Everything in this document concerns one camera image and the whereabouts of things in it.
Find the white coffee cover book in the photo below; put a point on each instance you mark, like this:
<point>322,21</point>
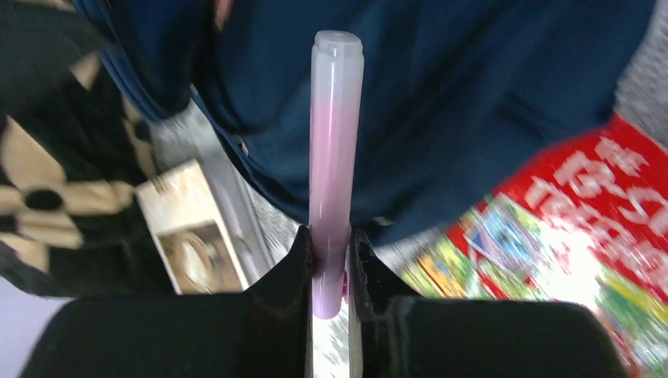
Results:
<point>205,243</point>

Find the red Treehouse storybook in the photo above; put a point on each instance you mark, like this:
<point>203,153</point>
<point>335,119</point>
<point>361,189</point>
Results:
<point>584,222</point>

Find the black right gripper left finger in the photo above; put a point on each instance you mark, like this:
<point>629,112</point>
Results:
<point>264,331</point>

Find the pink highlighter pen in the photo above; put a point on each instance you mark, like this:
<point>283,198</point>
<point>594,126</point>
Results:
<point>337,67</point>

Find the navy blue student backpack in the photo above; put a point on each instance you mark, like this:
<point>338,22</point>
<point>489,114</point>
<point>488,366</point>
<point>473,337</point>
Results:
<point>456,95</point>

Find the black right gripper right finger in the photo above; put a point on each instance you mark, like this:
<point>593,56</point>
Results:
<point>395,332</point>

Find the black floral plush blanket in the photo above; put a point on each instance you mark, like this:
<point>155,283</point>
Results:
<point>73,150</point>

